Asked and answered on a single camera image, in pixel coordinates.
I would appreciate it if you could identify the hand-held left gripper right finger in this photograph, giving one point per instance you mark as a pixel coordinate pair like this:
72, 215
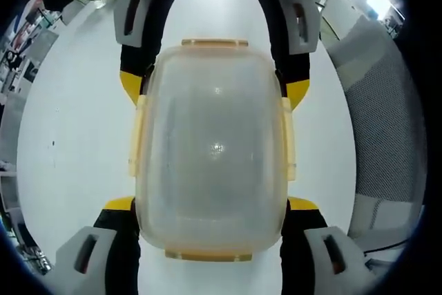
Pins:
310, 260

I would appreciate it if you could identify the clear container with yellow buckle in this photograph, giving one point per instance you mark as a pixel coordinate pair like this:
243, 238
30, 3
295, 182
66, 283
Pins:
214, 136

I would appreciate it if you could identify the grey mesh office chair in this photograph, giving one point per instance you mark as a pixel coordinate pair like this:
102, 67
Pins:
380, 129

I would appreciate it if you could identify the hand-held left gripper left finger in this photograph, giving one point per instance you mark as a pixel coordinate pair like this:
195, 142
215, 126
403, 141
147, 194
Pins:
86, 260

